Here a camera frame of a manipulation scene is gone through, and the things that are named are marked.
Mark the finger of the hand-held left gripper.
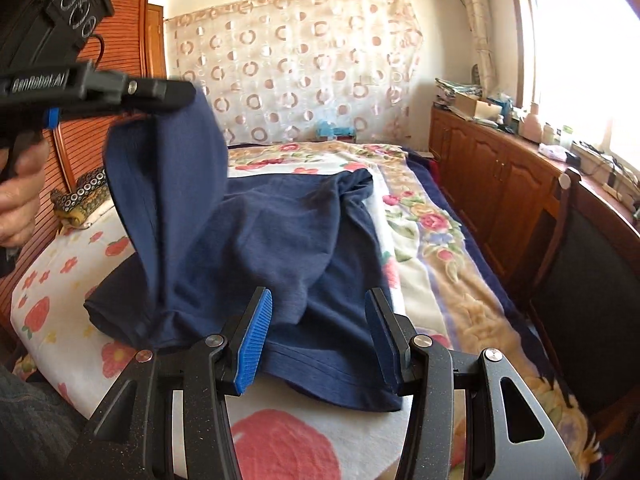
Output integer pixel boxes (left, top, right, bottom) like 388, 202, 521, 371
82, 62, 197, 114

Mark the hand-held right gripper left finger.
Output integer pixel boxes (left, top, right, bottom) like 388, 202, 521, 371
67, 286, 274, 480

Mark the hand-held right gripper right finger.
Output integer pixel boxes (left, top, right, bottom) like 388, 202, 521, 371
364, 287, 581, 480

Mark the navy printed t-shirt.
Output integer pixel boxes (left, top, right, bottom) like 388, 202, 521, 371
82, 82, 407, 413

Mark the person's left hand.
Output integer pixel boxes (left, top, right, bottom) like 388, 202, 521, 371
0, 132, 52, 249

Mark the wooden louvered wardrobe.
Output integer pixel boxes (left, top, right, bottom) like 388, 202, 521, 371
0, 0, 168, 343

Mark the floral blanket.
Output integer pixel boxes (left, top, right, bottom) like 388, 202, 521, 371
227, 140, 607, 480

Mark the navy medallion patterned cloth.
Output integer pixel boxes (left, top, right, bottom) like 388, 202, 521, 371
50, 168, 109, 217

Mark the circle patterned curtain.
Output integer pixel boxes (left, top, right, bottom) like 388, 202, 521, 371
165, 0, 426, 150

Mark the blue plastic bag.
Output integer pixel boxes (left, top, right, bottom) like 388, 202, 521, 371
315, 121, 357, 142

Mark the wooden cabinet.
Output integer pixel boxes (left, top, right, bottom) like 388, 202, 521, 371
429, 104, 640, 311

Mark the dark wooden chair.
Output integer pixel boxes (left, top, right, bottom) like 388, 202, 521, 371
525, 167, 640, 442

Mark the person's leg in dark trousers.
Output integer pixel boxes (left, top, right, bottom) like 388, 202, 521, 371
0, 364, 103, 480

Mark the cardboard box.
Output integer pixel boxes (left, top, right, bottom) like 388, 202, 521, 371
452, 95, 497, 122

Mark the white plastic bottle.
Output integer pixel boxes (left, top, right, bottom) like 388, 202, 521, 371
519, 102, 544, 144

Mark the stack of papers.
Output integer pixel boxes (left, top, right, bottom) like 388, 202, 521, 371
434, 77, 484, 107

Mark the white power strip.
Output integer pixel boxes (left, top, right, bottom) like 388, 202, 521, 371
571, 140, 640, 207

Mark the sheer lace window curtain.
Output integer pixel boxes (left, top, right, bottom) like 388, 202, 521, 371
457, 0, 507, 97

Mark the window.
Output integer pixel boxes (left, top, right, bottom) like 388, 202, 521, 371
522, 0, 640, 161

